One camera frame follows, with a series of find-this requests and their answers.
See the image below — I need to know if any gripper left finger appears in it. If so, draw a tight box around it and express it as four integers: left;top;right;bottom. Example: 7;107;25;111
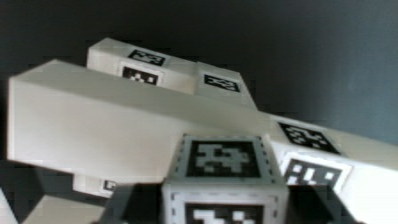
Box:
97;183;161;224

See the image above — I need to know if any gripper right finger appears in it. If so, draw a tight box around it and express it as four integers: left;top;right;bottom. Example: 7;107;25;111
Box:
286;186;366;224

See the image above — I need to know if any white chair leg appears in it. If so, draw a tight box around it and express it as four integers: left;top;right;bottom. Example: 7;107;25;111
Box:
87;38;256;109
161;135;288;224

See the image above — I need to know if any white chair back frame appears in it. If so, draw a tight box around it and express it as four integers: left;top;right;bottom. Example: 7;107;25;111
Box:
7;60;398;224

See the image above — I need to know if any white chair seat part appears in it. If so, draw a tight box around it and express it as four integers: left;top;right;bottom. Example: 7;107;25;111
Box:
0;163;110;222

